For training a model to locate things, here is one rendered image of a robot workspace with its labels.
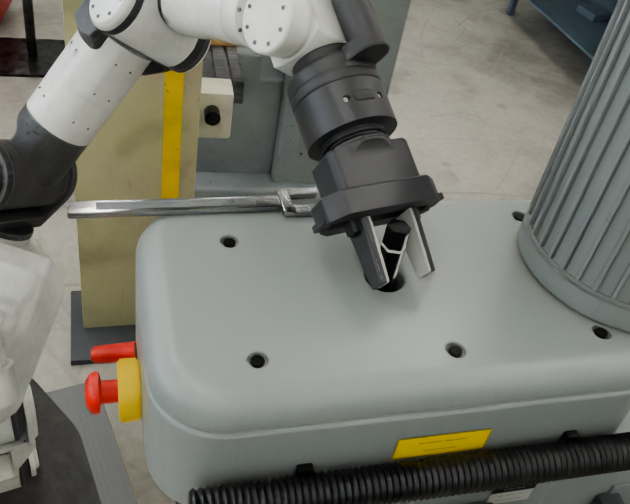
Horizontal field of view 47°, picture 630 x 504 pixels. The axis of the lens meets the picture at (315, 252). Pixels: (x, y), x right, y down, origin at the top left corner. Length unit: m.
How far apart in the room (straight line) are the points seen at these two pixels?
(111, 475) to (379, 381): 1.75
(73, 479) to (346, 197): 1.58
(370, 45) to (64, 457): 1.66
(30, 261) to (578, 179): 0.69
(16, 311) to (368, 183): 0.55
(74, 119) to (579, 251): 0.61
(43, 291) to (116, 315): 2.09
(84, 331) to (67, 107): 2.26
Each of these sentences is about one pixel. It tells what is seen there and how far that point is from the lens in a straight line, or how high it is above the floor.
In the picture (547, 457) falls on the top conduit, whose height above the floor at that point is 1.81.
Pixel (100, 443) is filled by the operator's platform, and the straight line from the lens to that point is 2.35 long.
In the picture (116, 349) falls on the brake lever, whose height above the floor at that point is 1.71.
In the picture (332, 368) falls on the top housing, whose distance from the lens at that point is 0.59.
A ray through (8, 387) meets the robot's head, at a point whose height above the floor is 1.61.
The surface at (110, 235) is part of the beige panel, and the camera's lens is 2.82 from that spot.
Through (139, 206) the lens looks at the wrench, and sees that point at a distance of 0.71.
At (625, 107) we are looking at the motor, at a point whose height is 2.08.
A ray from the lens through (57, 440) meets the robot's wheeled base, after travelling 2.16.
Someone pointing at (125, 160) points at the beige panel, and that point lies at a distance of 2.62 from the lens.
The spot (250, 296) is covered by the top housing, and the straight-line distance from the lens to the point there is 0.63.
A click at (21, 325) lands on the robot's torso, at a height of 1.59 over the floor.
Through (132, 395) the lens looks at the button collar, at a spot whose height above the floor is 1.78.
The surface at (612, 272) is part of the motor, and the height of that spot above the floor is 1.95.
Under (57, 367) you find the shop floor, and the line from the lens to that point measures 3.07.
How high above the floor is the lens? 2.33
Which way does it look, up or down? 40 degrees down
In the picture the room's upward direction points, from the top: 12 degrees clockwise
